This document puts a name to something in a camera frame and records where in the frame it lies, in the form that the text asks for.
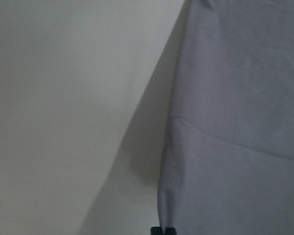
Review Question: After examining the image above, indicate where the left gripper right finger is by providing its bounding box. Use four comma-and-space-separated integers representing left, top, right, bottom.
165, 227, 177, 235

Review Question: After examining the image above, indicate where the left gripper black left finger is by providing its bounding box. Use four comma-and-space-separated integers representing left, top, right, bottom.
150, 227, 163, 235

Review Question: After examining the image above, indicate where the dark brown t-shirt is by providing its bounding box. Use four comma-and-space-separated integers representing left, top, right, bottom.
158, 0, 294, 235

